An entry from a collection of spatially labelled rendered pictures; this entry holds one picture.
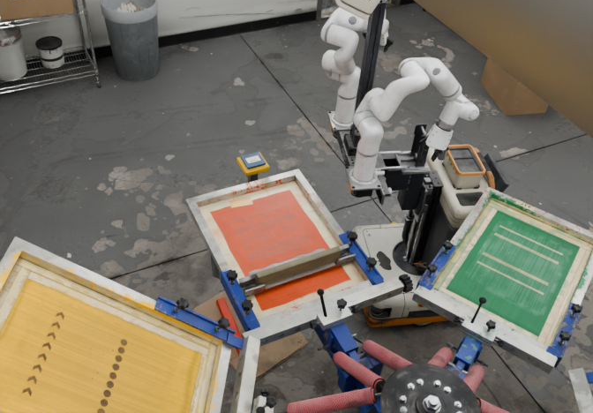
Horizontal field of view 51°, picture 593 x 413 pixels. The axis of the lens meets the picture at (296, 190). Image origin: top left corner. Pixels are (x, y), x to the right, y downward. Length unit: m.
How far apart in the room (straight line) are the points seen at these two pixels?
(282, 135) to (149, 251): 1.52
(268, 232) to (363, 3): 1.07
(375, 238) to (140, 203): 1.63
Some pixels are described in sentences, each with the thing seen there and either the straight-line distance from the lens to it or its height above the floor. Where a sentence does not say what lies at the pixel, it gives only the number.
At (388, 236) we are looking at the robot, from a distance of 3.81.
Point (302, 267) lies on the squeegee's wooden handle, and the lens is 2.58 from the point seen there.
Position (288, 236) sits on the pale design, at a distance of 2.79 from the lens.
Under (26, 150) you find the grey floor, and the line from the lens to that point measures 5.00.
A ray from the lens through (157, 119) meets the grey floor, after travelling 5.11.
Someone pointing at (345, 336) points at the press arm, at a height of 1.04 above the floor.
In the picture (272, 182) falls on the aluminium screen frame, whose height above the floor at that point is 0.99.
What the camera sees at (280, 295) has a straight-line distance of 2.58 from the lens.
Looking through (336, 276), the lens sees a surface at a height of 0.96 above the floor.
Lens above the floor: 2.99
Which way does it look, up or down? 42 degrees down
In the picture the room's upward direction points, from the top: 5 degrees clockwise
